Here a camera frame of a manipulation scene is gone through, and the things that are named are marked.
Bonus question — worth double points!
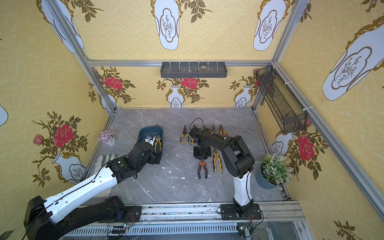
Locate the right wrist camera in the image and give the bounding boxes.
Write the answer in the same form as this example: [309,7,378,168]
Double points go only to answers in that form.
[189,126,201,141]

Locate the grey wall shelf tray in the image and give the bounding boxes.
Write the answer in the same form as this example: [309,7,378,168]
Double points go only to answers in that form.
[160,61,228,79]

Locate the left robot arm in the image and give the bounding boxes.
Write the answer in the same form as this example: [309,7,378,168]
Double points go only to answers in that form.
[24,141,163,240]

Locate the black wire mesh basket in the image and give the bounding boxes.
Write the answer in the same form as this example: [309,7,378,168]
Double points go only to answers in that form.
[255,66,307,134]

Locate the pink flower pot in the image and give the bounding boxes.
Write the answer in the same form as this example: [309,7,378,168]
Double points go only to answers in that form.
[97,130,116,146]

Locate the yellow black striped pliers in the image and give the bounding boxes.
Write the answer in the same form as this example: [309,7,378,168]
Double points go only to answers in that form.
[180,126,190,145]

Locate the yellow wide handle pliers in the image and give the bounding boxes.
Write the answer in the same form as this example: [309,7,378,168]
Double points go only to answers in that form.
[213,149,223,173]

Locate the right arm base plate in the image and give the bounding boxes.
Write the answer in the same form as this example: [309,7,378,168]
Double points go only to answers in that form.
[220,202,263,221]

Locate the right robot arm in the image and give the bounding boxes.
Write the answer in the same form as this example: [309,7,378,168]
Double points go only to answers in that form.
[190,127,255,215]

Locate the yellow pliers silver head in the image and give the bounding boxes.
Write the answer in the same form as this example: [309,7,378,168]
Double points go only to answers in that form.
[154,133,162,153]

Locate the aluminium front rail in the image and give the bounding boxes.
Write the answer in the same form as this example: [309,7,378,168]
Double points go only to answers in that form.
[60,201,314,240]

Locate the teal plastic storage box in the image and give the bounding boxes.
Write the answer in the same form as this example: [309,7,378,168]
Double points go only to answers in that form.
[137,125,164,164]

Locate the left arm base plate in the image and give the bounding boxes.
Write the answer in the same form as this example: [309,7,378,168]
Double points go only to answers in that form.
[107,206,142,224]

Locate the small orange black pliers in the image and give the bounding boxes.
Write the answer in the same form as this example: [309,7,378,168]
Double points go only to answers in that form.
[197,158,209,180]

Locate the green potted plant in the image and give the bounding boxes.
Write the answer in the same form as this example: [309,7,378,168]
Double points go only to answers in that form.
[256,154,294,190]

